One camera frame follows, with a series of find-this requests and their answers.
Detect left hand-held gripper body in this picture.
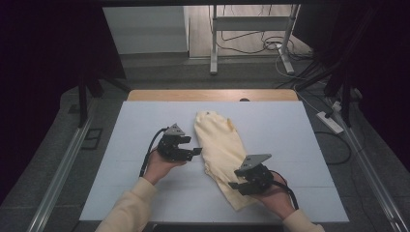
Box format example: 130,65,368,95
156,123,195,162

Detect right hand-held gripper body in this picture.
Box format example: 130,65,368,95
237,153,276,196

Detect cream baby pants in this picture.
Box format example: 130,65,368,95
193,110,259,213

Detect person's left hand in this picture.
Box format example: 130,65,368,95
142,149,188,187

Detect person's right hand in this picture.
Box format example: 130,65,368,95
253,171,297,221

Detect light blue table mat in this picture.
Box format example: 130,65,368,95
78,101,350,224

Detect wooden table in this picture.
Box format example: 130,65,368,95
127,89,300,102

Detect dark floor plate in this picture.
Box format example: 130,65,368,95
80,127,104,151

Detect white power strip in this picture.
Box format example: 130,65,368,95
315,110,345,135

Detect black metal stand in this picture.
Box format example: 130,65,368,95
294,57,363,129
76,68,131,129

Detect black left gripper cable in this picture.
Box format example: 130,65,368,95
138,127,169,178

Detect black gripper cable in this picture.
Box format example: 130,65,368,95
138,127,169,178
270,169,300,211

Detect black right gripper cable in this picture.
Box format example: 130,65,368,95
270,169,300,211

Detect black floor cable loop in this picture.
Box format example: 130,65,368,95
313,130,353,166

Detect white floor cable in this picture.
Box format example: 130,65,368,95
275,51,324,114

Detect aluminium rail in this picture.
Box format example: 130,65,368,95
26,115,95,232
331,105,410,232

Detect white wall panel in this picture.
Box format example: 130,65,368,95
102,6,190,55

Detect tangle of black floor cables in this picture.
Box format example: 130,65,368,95
214,4,314,62

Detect white metal stand frame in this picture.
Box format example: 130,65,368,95
209,3,302,76

